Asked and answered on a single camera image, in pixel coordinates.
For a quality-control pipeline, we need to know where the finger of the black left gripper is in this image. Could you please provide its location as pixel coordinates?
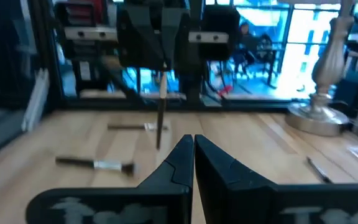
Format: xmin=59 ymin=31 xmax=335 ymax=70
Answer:
xmin=118 ymin=5 xmax=167 ymax=70
xmin=162 ymin=8 xmax=190 ymax=68

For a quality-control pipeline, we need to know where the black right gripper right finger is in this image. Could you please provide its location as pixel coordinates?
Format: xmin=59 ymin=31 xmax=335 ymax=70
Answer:
xmin=195 ymin=134 xmax=358 ymax=224

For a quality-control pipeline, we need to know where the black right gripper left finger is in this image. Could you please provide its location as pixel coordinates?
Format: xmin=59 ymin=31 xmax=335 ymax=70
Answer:
xmin=26 ymin=135 xmax=195 ymax=224

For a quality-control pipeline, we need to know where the small brush black handle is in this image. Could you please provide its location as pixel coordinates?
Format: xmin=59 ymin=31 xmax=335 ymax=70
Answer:
xmin=107 ymin=123 xmax=170 ymax=131

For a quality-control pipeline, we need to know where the person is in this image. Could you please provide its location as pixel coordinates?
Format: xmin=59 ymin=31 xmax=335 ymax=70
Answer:
xmin=232 ymin=21 xmax=257 ymax=75

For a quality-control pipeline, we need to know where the table lamp white shade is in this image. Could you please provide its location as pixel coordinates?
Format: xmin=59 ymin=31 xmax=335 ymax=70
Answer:
xmin=284 ymin=0 xmax=357 ymax=137

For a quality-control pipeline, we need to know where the black box blue light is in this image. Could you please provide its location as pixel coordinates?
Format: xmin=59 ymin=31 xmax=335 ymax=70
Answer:
xmin=334 ymin=70 xmax=358 ymax=110

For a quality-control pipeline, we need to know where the large makeup brush silver handle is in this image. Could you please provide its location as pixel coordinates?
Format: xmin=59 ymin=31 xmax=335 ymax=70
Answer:
xmin=55 ymin=156 xmax=137 ymax=177

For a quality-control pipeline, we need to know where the silver aluminium frame bar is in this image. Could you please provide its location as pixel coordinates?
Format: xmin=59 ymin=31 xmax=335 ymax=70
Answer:
xmin=21 ymin=67 xmax=50 ymax=132

